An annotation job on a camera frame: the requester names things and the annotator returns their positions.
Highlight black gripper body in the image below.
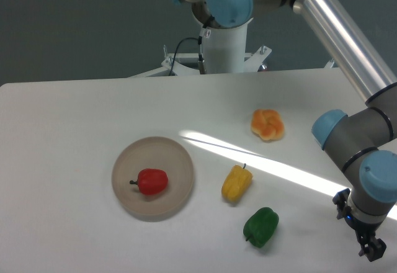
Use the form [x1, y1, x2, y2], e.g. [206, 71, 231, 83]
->
[332, 188, 386, 237]

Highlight red toy bell pepper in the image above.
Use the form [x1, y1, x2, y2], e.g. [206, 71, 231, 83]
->
[130, 168, 169, 195]

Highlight black cable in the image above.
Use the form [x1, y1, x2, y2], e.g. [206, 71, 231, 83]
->
[169, 14, 215, 76]

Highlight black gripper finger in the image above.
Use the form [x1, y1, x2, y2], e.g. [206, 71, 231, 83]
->
[356, 231, 386, 261]

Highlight beige round plate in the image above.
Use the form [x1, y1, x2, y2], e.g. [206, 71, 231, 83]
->
[112, 136, 194, 221]

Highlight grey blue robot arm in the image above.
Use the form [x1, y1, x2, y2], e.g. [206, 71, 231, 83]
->
[173, 0, 396, 261]

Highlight yellow toy bell pepper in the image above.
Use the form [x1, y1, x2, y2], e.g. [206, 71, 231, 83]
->
[221, 164, 253, 204]

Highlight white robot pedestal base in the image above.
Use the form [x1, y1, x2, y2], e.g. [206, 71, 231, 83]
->
[128, 1, 336, 78]

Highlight green toy bell pepper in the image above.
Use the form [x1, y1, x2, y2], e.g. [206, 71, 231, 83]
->
[243, 207, 279, 248]

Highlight orange knotted bread roll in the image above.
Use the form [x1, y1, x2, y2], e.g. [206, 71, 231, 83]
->
[251, 109, 285, 141]

